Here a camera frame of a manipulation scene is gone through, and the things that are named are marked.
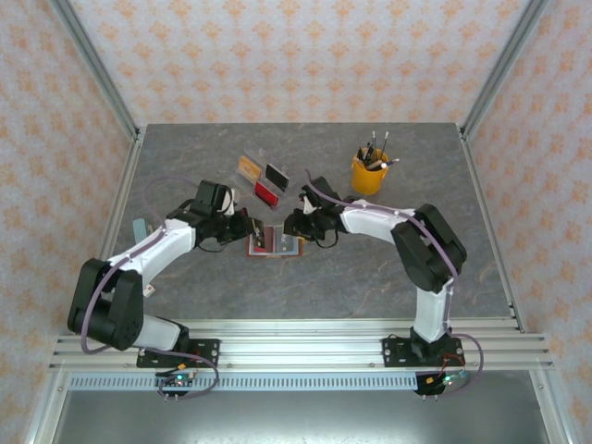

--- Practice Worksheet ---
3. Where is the brown leather card holder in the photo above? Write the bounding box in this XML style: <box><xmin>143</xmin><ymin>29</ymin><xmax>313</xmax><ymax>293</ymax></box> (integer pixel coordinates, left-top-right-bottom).
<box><xmin>244</xmin><ymin>225</ymin><xmax>306</xmax><ymax>258</ymax></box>

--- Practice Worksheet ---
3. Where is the clear acrylic card stand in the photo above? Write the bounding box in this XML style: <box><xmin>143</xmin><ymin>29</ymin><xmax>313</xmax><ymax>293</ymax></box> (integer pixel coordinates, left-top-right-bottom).
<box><xmin>233</xmin><ymin>146</ymin><xmax>293</xmax><ymax>212</ymax></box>

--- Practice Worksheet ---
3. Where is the black card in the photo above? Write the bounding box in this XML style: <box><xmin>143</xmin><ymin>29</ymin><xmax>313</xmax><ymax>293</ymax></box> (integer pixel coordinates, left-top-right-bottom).
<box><xmin>265</xmin><ymin>162</ymin><xmax>290</xmax><ymax>191</ymax></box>

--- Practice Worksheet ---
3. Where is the orange card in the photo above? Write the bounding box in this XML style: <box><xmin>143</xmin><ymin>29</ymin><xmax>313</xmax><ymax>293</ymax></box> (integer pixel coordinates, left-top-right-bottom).
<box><xmin>236</xmin><ymin>155</ymin><xmax>263</xmax><ymax>182</ymax></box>

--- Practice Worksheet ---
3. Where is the light blue card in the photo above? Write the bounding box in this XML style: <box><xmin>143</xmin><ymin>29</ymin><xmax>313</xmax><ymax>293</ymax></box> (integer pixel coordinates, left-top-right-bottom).
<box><xmin>132</xmin><ymin>218</ymin><xmax>154</xmax><ymax>242</ymax></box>

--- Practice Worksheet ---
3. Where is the yellow pen bucket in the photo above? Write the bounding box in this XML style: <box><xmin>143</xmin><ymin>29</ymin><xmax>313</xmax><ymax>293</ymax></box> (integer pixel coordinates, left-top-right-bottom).
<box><xmin>351</xmin><ymin>148</ymin><xmax>389</xmax><ymax>196</ymax></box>

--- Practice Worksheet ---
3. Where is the left circuit board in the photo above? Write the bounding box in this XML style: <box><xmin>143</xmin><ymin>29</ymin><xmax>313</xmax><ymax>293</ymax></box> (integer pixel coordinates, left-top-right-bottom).
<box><xmin>154</xmin><ymin>373</ymin><xmax>193</xmax><ymax>390</ymax></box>

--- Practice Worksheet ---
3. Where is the circuit board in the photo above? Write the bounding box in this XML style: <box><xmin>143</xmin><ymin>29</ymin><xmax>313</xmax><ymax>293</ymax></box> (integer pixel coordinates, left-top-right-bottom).
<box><xmin>154</xmin><ymin>373</ymin><xmax>193</xmax><ymax>390</ymax></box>
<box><xmin>425</xmin><ymin>372</ymin><xmax>467</xmax><ymax>394</ymax></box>

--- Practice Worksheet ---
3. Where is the grey metal sheet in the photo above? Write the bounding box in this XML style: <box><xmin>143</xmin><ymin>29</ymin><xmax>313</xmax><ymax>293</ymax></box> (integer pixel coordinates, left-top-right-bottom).
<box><xmin>50</xmin><ymin>390</ymin><xmax>551</xmax><ymax>444</ymax></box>

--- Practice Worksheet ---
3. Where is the right circuit board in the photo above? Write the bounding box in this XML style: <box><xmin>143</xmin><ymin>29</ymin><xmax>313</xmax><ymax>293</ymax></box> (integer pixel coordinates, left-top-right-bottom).
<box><xmin>425</xmin><ymin>372</ymin><xmax>467</xmax><ymax>394</ymax></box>

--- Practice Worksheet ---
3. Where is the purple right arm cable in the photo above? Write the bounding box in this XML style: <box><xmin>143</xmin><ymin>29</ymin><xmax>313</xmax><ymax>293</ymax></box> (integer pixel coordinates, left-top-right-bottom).
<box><xmin>304</xmin><ymin>169</ymin><xmax>460</xmax><ymax>337</ymax></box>

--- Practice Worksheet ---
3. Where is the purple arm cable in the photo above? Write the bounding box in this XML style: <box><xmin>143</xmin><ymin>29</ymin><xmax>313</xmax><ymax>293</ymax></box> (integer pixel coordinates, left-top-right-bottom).
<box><xmin>304</xmin><ymin>169</ymin><xmax>460</xmax><ymax>337</ymax></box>
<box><xmin>80</xmin><ymin>177</ymin><xmax>201</xmax><ymax>355</ymax></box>

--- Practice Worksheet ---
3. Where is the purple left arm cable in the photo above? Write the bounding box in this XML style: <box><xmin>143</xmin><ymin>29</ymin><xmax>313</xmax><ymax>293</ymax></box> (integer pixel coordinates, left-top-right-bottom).
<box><xmin>80</xmin><ymin>177</ymin><xmax>201</xmax><ymax>355</ymax></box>

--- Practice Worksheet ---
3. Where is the aluminium side rail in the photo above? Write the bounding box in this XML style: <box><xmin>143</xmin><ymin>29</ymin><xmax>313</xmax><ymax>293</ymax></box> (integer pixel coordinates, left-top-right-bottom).
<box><xmin>460</xmin><ymin>129</ymin><xmax>577</xmax><ymax>444</ymax></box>
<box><xmin>22</xmin><ymin>131</ymin><xmax>147</xmax><ymax>444</ymax></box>

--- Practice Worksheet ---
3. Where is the aluminium mounting rail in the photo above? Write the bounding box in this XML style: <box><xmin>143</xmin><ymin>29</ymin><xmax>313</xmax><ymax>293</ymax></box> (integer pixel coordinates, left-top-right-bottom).
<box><xmin>48</xmin><ymin>317</ymin><xmax>554</xmax><ymax>372</ymax></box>

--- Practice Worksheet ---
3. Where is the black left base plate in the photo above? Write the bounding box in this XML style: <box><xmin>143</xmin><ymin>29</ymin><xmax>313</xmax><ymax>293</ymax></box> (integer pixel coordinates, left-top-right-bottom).
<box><xmin>136</xmin><ymin>339</ymin><xmax>222</xmax><ymax>370</ymax></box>

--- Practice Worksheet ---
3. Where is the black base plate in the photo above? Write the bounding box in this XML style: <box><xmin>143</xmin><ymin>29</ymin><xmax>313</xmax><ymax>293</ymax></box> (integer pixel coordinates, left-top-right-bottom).
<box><xmin>381</xmin><ymin>337</ymin><xmax>463</xmax><ymax>370</ymax></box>
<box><xmin>136</xmin><ymin>339</ymin><xmax>222</xmax><ymax>370</ymax></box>

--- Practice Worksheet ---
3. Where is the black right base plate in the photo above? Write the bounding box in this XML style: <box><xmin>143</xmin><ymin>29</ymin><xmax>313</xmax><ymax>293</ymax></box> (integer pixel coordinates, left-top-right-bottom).
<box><xmin>381</xmin><ymin>337</ymin><xmax>463</xmax><ymax>370</ymax></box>

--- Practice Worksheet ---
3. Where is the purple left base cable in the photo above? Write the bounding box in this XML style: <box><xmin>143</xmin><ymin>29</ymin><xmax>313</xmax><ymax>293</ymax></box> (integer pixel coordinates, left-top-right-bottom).
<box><xmin>156</xmin><ymin>354</ymin><xmax>221</xmax><ymax>402</ymax></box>

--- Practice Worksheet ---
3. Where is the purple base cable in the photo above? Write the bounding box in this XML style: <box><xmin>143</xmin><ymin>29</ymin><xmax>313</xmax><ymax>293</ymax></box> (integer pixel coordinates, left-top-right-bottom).
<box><xmin>156</xmin><ymin>354</ymin><xmax>221</xmax><ymax>402</ymax></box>
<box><xmin>423</xmin><ymin>330</ymin><xmax>486</xmax><ymax>401</ymax></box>

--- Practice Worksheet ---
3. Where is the slotted grey cable duct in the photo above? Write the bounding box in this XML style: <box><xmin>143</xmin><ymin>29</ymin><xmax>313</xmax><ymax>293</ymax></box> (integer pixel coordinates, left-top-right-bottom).
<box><xmin>68</xmin><ymin>373</ymin><xmax>421</xmax><ymax>392</ymax></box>

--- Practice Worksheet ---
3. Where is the aluminium frame post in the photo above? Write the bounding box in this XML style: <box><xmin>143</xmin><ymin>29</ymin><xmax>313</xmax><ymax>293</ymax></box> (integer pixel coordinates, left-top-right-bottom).
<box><xmin>48</xmin><ymin>0</ymin><xmax>142</xmax><ymax>142</ymax></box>
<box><xmin>460</xmin><ymin>0</ymin><xmax>551</xmax><ymax>140</ymax></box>

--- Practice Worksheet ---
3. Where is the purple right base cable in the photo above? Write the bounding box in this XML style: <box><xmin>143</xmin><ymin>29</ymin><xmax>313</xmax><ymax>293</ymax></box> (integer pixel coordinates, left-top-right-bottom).
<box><xmin>423</xmin><ymin>330</ymin><xmax>486</xmax><ymax>401</ymax></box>

